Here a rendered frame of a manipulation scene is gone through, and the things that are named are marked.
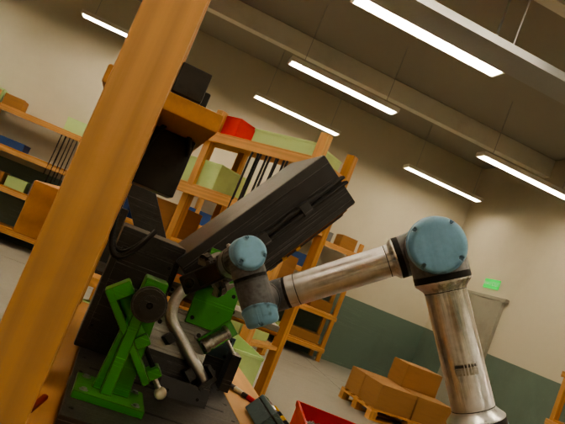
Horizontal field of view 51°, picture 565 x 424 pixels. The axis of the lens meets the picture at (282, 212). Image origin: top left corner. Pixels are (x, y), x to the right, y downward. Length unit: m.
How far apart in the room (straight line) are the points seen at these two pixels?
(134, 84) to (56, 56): 9.93
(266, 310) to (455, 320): 0.38
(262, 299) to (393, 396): 6.44
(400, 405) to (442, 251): 6.60
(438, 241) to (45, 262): 0.72
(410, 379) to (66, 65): 7.38
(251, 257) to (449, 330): 0.42
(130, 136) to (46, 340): 0.33
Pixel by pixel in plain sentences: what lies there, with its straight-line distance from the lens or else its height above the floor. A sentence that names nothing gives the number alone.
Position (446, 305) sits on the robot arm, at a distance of 1.22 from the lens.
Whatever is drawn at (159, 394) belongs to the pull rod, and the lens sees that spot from 1.35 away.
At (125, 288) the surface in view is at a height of 1.13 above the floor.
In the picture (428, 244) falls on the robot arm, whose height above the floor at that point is 1.44.
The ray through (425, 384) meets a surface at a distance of 8.36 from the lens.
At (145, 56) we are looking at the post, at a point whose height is 1.51.
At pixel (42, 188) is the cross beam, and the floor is 1.27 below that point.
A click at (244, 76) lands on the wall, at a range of 10.91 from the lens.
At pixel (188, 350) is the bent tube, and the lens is 1.54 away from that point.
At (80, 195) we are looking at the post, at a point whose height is 1.28.
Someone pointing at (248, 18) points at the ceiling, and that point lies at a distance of 8.97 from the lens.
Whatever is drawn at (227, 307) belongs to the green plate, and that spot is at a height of 1.14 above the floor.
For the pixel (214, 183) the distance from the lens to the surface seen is 4.75.
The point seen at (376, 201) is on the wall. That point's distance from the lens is 11.36.
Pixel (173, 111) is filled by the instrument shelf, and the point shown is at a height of 1.50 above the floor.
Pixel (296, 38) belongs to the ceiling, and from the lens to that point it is 9.05.
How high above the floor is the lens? 1.29
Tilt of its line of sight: 5 degrees up
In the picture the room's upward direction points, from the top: 22 degrees clockwise
